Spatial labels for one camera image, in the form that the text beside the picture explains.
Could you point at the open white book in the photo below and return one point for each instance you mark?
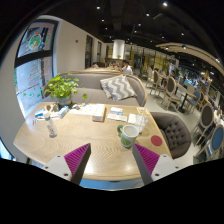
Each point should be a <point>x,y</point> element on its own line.
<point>96,111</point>

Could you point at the beige dining chair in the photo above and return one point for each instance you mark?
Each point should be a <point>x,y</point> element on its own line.
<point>173,99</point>

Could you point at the blue tissue pack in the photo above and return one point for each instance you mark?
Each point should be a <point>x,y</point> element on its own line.
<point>61,113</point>

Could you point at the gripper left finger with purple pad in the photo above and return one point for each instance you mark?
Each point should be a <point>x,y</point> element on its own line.
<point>70,166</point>

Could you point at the clear plastic cup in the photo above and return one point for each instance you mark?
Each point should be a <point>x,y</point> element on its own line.
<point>141,121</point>

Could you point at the blue cushioned wooden chair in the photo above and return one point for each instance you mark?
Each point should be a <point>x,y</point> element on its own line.
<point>213,145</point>

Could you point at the dark grey tufted armchair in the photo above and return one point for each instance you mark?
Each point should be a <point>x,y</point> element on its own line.
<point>175,133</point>

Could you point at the grey upholstered sofa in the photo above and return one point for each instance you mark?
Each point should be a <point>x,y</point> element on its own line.
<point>90,89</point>

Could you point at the red round coaster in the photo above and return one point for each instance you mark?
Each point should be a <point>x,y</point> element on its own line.
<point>156,140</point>

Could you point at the green potted plant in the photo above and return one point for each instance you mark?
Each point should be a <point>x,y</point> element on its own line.
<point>62,87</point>

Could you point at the grey chevron pillow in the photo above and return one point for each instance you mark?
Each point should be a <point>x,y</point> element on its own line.
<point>118,88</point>

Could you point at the clear plastic water bottle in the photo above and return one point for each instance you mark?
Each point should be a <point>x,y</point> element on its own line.
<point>50,125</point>

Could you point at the blue white small box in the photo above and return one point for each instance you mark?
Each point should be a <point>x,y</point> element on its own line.
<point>115,110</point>

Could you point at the green white ceramic mug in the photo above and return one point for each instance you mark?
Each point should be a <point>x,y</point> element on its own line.
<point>128,134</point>

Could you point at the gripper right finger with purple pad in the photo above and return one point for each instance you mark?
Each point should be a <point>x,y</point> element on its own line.
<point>151,165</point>

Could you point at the person in white shirt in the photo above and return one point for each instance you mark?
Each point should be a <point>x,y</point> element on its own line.
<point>126,68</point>

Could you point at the grey round-back dining chair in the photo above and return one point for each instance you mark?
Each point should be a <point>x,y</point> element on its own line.
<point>205,121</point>

